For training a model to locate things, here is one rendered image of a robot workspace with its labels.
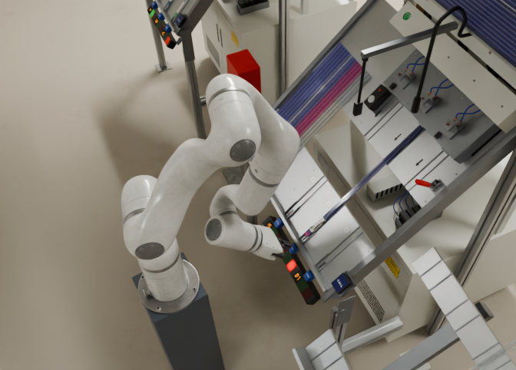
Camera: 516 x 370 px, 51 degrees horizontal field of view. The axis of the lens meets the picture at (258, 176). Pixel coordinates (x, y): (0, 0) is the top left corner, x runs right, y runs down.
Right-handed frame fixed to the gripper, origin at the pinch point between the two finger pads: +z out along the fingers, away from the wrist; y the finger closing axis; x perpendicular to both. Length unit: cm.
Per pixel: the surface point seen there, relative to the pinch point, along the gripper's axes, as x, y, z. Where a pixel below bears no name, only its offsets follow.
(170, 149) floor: -57, -125, 47
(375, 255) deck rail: 21.9, 20.6, 4.1
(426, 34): 74, -7, -15
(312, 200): 14.2, -8.4, 5.3
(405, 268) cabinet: 17.5, 17.3, 34.7
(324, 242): 10.2, 5.8, 5.3
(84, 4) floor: -66, -291, 38
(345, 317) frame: -0.5, 25.4, 13.0
